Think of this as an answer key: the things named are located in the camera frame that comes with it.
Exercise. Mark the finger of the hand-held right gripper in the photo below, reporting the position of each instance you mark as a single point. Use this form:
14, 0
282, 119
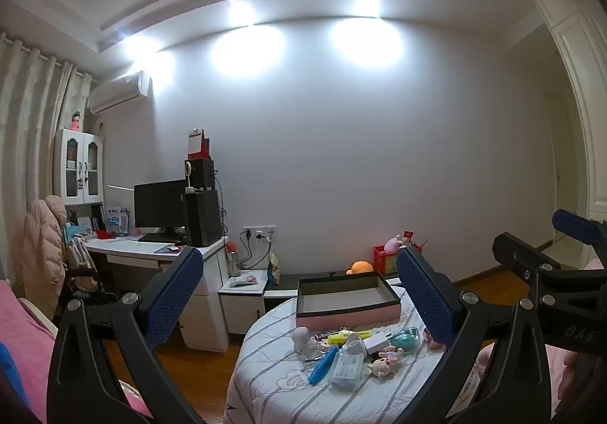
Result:
576, 227
521, 258

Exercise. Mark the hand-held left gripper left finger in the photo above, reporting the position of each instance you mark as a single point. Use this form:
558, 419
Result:
175, 296

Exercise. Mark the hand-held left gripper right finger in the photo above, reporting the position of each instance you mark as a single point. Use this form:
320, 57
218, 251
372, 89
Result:
424, 291

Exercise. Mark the teal lidded clear jar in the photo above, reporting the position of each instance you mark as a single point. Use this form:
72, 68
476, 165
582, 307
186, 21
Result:
405, 341

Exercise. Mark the pink box with black rim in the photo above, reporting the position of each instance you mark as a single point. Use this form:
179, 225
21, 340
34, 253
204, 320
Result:
346, 310

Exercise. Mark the pink doll figure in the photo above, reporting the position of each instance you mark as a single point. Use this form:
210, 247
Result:
383, 366

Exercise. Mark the white bear figurine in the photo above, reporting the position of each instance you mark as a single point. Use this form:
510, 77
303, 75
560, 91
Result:
303, 339

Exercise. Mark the white desk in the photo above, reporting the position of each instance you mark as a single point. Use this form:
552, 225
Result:
204, 300

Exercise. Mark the purple mouse pad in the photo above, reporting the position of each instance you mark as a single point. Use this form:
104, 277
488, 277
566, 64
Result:
182, 250

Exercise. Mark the red printed crate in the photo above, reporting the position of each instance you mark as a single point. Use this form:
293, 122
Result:
386, 262

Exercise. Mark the pink plush toy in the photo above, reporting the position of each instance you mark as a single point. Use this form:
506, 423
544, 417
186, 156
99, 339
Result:
393, 243

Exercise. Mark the black keyboard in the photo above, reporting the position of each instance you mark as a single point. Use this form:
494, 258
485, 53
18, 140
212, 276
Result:
159, 238

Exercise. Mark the red-capped water bottle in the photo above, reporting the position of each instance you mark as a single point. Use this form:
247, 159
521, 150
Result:
233, 262

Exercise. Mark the white nightstand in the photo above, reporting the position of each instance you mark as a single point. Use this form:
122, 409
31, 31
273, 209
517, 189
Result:
242, 310

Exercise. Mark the orange plush toy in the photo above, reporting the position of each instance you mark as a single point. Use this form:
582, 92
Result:
359, 267

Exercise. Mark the pink packet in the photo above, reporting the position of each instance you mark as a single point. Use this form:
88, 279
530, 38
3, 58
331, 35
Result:
244, 281

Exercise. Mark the black computer tower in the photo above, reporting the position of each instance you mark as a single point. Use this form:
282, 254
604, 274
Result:
204, 220

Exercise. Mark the black computer monitor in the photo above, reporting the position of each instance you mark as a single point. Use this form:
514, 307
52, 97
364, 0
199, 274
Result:
159, 208

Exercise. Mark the red cloth item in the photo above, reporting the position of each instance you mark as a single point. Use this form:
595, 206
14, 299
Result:
106, 235

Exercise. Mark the black desk chair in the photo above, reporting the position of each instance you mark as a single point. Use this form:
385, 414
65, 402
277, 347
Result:
83, 281

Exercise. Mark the blue and white box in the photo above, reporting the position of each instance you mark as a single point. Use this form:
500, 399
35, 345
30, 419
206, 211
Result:
117, 220

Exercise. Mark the yellow and blue snack bag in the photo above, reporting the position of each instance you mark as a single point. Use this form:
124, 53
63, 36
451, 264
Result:
273, 272

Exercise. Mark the pink embroidered quilt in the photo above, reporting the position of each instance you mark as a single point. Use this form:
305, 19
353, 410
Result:
481, 376

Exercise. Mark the small yellow desk fan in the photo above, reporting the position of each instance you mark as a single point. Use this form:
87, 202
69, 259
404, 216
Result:
189, 177

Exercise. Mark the white lamp bar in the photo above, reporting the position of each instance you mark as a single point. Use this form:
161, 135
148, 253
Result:
121, 187

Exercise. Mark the black speaker box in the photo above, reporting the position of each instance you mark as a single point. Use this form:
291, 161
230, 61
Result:
203, 175

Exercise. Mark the blue pen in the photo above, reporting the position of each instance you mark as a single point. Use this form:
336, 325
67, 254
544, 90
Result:
323, 367

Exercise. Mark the pink down jacket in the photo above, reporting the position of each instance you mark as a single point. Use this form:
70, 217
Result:
42, 253

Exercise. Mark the white striped quilt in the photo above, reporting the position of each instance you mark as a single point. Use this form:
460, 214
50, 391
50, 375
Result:
284, 386

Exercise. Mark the red and white folder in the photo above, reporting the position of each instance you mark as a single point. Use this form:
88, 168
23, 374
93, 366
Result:
199, 146

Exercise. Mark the pink bedsheet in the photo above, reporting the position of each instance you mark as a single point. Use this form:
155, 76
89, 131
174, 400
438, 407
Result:
28, 338

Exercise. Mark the white glass-door cabinet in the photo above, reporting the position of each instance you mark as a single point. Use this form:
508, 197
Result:
78, 168

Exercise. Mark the pink doll on cabinet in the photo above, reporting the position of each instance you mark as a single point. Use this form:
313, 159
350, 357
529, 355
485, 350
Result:
75, 121

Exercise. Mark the white air conditioner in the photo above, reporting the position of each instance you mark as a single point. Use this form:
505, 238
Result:
118, 94

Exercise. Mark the beige curtain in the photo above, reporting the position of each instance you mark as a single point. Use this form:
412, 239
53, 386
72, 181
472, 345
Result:
33, 130

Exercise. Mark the white wall socket strip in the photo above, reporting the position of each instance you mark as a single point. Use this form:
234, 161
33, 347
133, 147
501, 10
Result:
259, 232

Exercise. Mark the white door frame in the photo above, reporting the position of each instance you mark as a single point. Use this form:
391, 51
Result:
583, 73

